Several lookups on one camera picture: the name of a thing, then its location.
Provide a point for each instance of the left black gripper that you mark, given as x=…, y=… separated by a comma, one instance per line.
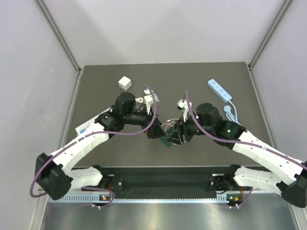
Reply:
x=156, y=130

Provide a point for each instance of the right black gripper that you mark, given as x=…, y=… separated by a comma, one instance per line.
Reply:
x=183, y=129

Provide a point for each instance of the dark green plug adapter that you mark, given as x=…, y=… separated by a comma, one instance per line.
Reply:
x=165, y=141

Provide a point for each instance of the white cube plug adapter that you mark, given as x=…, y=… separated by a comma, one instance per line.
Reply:
x=125, y=83

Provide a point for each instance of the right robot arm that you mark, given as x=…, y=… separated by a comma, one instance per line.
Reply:
x=285, y=176

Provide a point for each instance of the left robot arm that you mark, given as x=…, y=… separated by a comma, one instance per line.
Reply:
x=55, y=172

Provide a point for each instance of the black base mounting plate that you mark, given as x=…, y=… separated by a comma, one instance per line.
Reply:
x=208, y=179

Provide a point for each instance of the light blue power strip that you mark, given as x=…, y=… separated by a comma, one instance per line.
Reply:
x=229, y=109

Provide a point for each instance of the white multicolour power strip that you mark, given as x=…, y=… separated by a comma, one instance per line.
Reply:
x=88, y=125

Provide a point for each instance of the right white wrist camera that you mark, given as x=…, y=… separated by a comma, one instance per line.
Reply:
x=182, y=105

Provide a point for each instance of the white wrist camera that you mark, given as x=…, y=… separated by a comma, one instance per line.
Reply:
x=182, y=105
x=147, y=100

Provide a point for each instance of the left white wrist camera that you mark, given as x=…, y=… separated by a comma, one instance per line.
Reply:
x=147, y=100

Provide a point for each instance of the grey slotted cable duct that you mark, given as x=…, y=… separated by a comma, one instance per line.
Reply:
x=104, y=198

